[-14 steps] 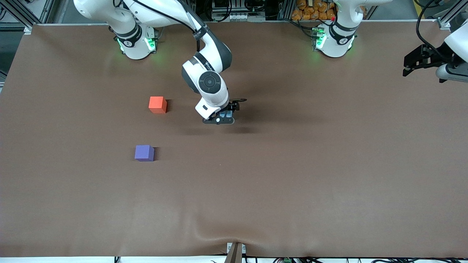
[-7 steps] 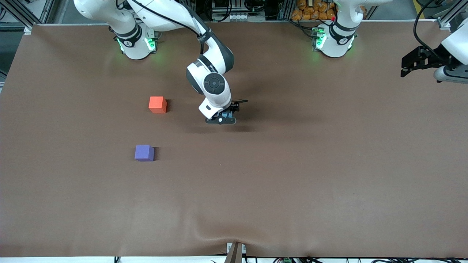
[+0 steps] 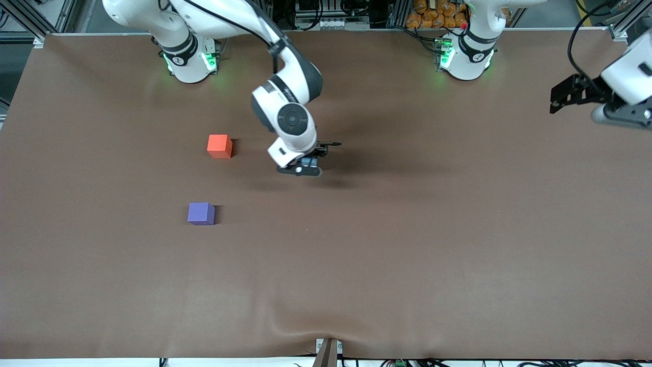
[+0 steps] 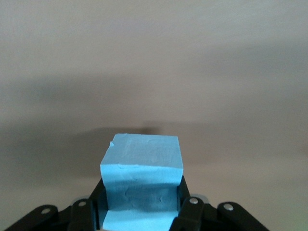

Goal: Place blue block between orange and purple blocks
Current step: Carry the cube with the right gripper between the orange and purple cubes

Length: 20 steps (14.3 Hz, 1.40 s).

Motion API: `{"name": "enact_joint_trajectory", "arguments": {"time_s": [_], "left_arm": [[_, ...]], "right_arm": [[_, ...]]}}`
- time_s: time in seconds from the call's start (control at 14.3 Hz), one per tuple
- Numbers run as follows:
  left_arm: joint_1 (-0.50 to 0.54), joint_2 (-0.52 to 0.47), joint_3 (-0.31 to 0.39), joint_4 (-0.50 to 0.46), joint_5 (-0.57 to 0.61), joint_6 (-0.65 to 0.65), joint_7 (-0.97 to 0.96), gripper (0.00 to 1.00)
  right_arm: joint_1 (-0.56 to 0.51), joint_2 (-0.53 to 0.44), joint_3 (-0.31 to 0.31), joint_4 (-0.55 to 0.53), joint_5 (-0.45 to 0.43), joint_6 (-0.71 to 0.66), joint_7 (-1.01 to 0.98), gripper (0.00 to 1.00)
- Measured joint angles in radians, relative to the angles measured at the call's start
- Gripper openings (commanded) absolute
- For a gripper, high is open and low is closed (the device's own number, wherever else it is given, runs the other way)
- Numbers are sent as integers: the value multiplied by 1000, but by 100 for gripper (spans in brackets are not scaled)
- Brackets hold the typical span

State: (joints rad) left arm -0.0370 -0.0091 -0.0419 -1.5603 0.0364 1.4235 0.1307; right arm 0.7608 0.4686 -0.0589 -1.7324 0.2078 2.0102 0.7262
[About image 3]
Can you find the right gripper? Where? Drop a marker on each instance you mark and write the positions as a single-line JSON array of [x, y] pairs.
[[321, 149]]

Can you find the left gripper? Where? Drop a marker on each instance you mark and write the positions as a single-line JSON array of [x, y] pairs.
[[594, 89]]

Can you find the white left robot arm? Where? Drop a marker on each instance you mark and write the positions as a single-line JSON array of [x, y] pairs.
[[468, 61]]

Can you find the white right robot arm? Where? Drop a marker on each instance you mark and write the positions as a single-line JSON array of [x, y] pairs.
[[186, 63]]

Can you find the orange foam block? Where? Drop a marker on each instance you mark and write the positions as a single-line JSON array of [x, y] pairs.
[[219, 145]]

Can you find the white terminal block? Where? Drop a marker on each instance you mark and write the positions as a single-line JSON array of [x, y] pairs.
[[331, 24]]

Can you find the purple foam block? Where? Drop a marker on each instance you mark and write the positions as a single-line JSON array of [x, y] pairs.
[[199, 213]]

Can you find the brown table cloth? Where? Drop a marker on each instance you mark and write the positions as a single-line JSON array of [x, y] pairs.
[[356, 255]]

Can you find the orange packets heap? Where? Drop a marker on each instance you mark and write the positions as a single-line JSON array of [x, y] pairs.
[[438, 12]]

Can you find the green terminal connector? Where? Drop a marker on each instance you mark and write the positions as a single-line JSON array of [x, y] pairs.
[[400, 363]]

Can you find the metal table corner bracket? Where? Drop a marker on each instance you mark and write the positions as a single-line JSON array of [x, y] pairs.
[[620, 33], [38, 42]]

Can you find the aluminium frame post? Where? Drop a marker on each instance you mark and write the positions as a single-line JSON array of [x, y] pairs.
[[397, 12]]

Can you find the table edge clamp bracket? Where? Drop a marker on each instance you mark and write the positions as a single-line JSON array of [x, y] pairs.
[[328, 354]]

